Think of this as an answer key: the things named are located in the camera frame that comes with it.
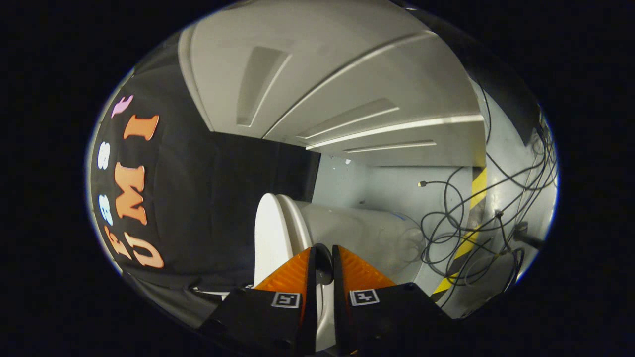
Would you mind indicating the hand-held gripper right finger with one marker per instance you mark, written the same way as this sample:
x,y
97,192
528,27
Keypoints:
x,y
338,307

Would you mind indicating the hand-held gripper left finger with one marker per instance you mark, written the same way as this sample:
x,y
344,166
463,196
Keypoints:
x,y
311,297

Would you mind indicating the white toilet lid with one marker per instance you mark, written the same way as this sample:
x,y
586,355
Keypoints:
x,y
268,238

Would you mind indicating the white toilet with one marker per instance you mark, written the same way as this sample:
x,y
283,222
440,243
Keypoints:
x,y
362,233

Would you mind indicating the black backdrop cloth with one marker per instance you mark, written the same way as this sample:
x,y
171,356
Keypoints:
x,y
198,198

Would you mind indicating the yellow black floor tape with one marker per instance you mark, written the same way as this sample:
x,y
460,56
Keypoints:
x,y
478,191

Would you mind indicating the white drawer cabinet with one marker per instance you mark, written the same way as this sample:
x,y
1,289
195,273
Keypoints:
x,y
347,74

